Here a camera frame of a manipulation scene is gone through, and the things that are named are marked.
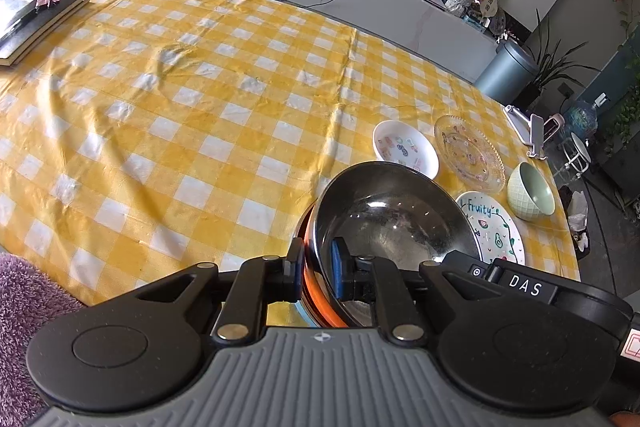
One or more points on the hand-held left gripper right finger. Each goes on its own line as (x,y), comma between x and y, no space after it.
(340,272)

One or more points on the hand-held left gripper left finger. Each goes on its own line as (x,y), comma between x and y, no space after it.
(292,274)

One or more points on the white plate with fruit print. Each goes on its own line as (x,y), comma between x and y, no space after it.
(495,227)

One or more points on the stainless steel bowl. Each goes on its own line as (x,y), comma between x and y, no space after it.
(400,217)

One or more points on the pale green ribbed bowl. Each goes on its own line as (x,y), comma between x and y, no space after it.
(532,194)

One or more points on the white dish with stickers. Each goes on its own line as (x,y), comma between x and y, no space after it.
(405,149)

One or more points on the clear glass plate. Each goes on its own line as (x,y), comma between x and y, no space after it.
(470,152)

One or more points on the pink bin with black bag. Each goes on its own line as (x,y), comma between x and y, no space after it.
(575,217)

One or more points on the white round rolling stool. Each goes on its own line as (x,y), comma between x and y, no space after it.
(577,154)

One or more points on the white phone stand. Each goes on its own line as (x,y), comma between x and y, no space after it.
(530,127)

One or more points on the small white heater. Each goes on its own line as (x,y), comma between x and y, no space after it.
(552,127)

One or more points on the yellow checkered tablecloth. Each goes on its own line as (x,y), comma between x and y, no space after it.
(200,132)

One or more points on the blue water jug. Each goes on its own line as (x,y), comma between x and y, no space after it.
(582,117)

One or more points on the dark grey cabinet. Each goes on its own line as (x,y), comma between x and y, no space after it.
(617,97)

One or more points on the blue-grey round trash can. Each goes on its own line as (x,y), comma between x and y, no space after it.
(505,72)

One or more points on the tall potted plant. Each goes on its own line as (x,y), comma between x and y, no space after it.
(550,67)

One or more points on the grey marble TV cabinet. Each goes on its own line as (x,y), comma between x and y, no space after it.
(390,17)

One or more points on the round paper hand fan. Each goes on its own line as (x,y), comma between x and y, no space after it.
(489,4)

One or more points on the white woven basket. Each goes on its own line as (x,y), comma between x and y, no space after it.
(459,1)

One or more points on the stack of black notebooks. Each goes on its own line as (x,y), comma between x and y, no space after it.
(35,24)

